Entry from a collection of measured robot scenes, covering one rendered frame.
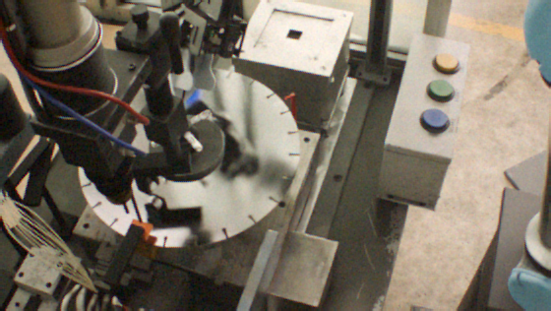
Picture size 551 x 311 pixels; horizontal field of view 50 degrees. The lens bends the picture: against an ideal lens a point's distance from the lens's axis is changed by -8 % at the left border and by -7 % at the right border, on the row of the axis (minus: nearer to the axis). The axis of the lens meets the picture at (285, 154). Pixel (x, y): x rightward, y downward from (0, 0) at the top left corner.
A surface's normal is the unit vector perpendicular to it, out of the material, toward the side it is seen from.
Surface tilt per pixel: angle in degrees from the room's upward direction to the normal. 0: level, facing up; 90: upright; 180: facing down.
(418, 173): 90
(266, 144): 0
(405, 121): 0
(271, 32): 0
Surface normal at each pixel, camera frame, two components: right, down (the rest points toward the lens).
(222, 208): -0.02, -0.61
